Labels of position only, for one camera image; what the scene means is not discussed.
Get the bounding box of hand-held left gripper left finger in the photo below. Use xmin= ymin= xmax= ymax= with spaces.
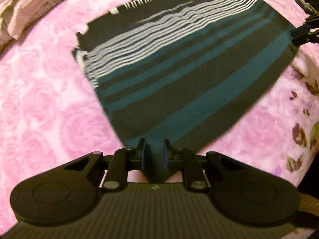
xmin=63 ymin=138 xmax=148 ymax=192

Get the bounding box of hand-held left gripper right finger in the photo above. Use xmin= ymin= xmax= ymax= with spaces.
xmin=162 ymin=139 xmax=247 ymax=191

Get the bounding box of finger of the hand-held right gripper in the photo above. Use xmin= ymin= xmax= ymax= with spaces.
xmin=290 ymin=14 xmax=319 ymax=47

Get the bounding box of dark striped garment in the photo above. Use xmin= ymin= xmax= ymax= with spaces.
xmin=72 ymin=0 xmax=299 ymax=183

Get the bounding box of white floral printed bedsheet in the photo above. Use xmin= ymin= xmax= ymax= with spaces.
xmin=285 ymin=66 xmax=319 ymax=177

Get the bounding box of pink rose blanket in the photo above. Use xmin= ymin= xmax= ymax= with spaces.
xmin=0 ymin=0 xmax=319 ymax=229

